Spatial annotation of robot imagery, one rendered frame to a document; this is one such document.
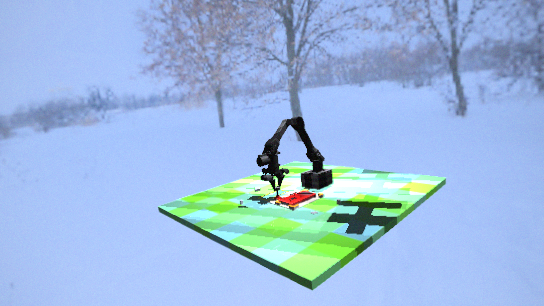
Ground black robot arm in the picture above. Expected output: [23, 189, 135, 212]
[256, 117, 325, 172]

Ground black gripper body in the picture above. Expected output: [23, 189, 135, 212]
[260, 162, 289, 181]

